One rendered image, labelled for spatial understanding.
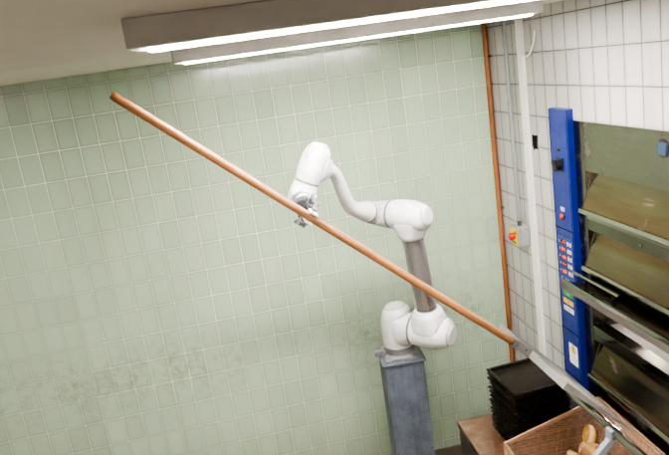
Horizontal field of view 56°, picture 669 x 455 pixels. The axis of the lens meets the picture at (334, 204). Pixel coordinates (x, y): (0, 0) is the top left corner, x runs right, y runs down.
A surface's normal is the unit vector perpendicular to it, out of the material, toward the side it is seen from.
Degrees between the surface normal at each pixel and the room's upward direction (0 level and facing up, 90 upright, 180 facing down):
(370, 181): 90
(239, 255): 90
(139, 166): 90
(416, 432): 90
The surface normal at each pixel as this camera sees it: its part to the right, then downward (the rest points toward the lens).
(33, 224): 0.17, 0.19
